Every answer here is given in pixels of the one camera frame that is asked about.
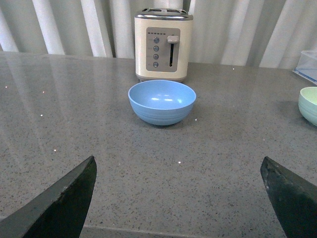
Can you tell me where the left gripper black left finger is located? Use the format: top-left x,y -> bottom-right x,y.
0,156 -> 97,238

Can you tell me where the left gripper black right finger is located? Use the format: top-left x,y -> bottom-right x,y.
260,157 -> 317,238

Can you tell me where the green bowl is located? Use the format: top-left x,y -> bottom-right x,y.
298,86 -> 317,126

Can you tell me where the blue bowl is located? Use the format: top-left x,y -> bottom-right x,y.
128,80 -> 196,126

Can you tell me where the clear plastic food container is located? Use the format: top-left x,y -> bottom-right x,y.
293,50 -> 317,84

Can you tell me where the white curtain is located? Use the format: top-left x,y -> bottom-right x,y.
0,0 -> 317,69

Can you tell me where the cream two-slot toaster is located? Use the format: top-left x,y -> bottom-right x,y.
134,8 -> 194,82

